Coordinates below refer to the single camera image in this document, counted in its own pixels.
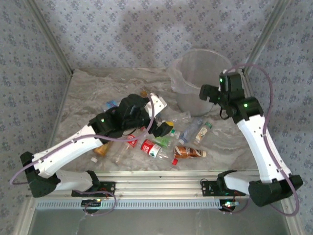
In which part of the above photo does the clear bottle without label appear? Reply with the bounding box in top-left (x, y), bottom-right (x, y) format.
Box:
top-left (171, 111), bottom-right (193, 124)

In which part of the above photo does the soda water bottle green label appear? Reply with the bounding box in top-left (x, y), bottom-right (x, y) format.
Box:
top-left (153, 136), bottom-right (172, 148)

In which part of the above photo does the amber bottle with red label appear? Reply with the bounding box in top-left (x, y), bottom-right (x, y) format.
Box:
top-left (93, 141), bottom-right (113, 157)

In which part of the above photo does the water bottle red label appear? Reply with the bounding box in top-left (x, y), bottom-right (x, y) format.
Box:
top-left (140, 139), bottom-right (170, 159)

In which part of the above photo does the grey slotted cable duct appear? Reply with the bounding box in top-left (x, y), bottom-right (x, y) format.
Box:
top-left (35, 198), bottom-right (224, 210)

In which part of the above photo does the clear cola bottle red label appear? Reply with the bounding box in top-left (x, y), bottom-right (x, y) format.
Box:
top-left (114, 134), bottom-right (138, 165)

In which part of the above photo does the bottle with brown label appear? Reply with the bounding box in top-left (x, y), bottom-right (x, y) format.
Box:
top-left (173, 145), bottom-right (207, 159)

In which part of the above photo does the green cap bottle beige label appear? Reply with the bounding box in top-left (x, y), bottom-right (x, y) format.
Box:
top-left (193, 122), bottom-right (213, 145)

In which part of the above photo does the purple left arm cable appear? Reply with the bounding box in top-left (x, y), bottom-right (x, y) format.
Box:
top-left (9, 94), bottom-right (155, 186)

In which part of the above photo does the small circuit board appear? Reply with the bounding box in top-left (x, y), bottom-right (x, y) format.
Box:
top-left (219, 199), bottom-right (240, 212)
top-left (81, 199), bottom-right (103, 207)

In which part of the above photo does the bottle with blue white label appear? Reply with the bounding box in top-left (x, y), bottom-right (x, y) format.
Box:
top-left (101, 99), bottom-right (122, 112)

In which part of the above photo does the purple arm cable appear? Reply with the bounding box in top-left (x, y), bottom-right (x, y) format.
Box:
top-left (224, 63), bottom-right (300, 217)
top-left (9, 94), bottom-right (155, 186)

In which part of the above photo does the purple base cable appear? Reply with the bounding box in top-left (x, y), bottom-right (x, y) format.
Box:
top-left (222, 193), bottom-right (251, 215)
top-left (73, 189), bottom-right (118, 216)

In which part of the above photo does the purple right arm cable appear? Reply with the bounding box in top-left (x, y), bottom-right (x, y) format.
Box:
top-left (224, 63), bottom-right (300, 217)

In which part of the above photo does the clear plastic bin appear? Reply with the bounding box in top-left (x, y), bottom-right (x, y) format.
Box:
top-left (168, 48), bottom-right (233, 117)

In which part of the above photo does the clear bottle with blue cap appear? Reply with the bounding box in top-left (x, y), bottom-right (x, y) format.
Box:
top-left (178, 117), bottom-right (204, 145)

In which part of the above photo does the aluminium frame post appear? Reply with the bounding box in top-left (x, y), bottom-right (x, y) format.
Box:
top-left (24, 0), bottom-right (74, 74)
top-left (243, 0), bottom-right (294, 72)

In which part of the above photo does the aluminium mounting beam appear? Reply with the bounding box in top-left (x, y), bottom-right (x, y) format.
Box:
top-left (25, 170), bottom-right (262, 200)

